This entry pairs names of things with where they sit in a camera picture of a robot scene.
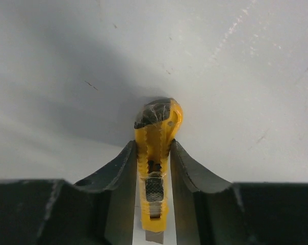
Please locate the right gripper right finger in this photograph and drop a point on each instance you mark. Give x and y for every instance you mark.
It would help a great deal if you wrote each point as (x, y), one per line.
(211, 210)

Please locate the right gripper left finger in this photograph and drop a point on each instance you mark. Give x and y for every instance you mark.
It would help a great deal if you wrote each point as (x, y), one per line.
(98, 209)

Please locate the yellow utility knife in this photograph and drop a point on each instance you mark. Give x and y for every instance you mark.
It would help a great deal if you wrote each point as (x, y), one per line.
(155, 127)

